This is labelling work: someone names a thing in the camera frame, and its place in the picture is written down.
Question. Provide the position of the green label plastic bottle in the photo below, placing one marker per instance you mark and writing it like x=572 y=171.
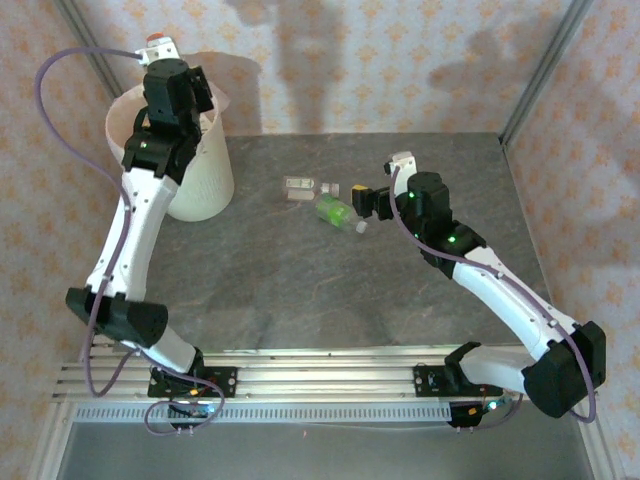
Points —
x=335 y=212

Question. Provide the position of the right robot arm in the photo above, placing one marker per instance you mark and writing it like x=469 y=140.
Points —
x=505 y=295

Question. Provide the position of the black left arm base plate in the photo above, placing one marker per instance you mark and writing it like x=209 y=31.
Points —
x=225 y=382

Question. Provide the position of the clear bottle green-white label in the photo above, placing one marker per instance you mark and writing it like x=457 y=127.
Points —
x=300 y=186

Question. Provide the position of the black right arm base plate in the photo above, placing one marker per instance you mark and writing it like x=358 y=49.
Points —
x=425 y=382

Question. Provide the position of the aluminium frame post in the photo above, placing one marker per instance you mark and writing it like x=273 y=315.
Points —
x=85 y=35
x=540 y=75

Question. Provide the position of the aluminium mounting rail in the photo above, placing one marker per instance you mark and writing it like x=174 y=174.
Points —
x=325 y=380

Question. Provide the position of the cream plastic bin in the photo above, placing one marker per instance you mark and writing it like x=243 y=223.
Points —
x=210 y=185

